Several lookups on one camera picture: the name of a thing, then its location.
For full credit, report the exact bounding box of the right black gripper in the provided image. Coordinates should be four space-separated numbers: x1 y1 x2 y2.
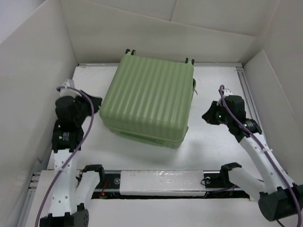
201 100 232 126

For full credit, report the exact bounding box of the green hard-shell suitcase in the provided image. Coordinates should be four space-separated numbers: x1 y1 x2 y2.
99 49 196 149

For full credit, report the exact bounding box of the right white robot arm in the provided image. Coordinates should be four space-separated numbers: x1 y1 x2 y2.
202 95 303 226

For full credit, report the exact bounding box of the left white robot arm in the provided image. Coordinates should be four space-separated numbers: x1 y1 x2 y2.
34 86 106 227

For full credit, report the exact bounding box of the white foam block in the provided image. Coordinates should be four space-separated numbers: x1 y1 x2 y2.
119 170 206 197

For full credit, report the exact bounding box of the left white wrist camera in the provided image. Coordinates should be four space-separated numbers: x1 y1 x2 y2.
57 79 80 98

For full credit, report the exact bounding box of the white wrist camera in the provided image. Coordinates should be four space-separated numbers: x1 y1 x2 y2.
217 88 233 106
57 79 80 98

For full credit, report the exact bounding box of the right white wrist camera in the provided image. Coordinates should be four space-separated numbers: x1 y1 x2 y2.
217 88 233 106

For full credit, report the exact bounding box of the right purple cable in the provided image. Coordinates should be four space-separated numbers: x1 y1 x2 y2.
219 85 301 227

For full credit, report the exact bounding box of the purple cable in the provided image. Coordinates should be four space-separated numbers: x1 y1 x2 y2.
219 85 301 227
35 86 95 227

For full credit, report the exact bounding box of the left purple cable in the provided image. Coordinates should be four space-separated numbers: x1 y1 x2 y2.
35 86 95 227

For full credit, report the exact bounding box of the metal base rail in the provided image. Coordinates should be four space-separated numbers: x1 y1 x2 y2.
92 170 250 200

